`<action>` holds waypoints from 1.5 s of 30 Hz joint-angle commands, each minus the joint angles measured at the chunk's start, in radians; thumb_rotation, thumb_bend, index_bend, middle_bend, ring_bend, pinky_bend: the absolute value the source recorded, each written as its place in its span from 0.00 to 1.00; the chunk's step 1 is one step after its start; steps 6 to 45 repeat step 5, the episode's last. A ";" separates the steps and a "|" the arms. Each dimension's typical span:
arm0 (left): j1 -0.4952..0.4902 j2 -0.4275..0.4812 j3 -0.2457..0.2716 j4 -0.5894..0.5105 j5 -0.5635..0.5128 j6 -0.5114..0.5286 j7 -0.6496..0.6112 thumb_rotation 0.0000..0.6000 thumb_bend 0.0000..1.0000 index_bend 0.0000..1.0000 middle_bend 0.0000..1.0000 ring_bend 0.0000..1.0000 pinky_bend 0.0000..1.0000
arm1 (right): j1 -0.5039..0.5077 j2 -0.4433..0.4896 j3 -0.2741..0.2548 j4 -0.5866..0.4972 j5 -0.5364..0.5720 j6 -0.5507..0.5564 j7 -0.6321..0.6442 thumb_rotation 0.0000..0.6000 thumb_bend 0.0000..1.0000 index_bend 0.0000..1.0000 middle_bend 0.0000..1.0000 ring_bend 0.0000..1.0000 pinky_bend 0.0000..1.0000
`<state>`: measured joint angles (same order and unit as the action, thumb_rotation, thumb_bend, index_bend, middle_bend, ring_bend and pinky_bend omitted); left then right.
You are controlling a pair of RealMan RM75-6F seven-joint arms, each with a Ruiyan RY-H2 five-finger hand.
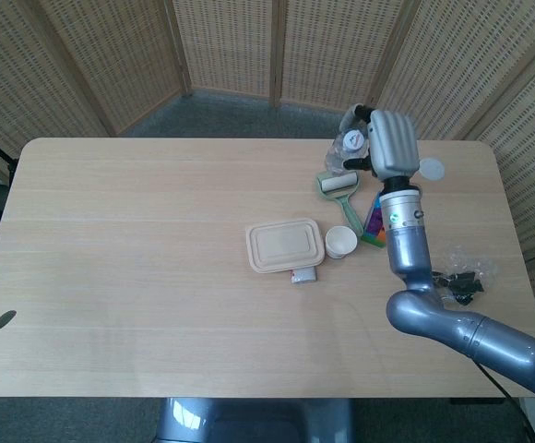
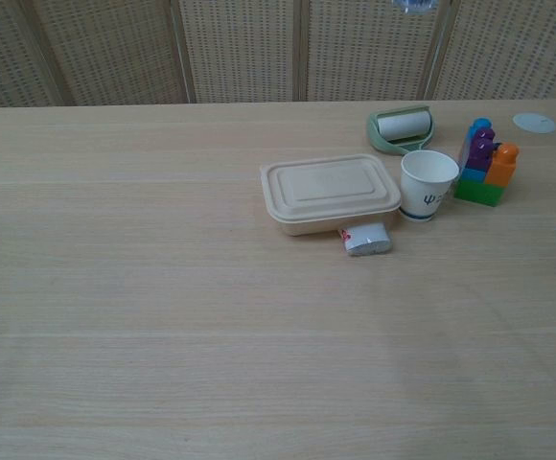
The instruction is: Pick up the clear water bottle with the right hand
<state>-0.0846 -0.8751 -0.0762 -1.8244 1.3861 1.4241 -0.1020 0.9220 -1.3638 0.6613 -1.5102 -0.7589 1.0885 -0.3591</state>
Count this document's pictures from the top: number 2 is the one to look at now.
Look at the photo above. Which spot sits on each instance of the beige lidded lunch box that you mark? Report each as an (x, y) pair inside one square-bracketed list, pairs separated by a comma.
[(326, 187)]

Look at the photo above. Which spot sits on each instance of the white tissue pack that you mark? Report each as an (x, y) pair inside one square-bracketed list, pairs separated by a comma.
[(369, 242)]

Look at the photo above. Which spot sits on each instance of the white paper cup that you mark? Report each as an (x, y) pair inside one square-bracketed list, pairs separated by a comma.
[(426, 191)]

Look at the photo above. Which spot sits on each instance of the green lint roller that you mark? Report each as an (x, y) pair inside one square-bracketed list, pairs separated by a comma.
[(402, 127)]

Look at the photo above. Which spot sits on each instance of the woven bamboo folding screen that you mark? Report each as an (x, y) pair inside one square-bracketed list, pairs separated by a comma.
[(239, 48)]

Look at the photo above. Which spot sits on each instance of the colourful building block stack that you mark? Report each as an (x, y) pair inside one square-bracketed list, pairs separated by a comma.
[(479, 191)]

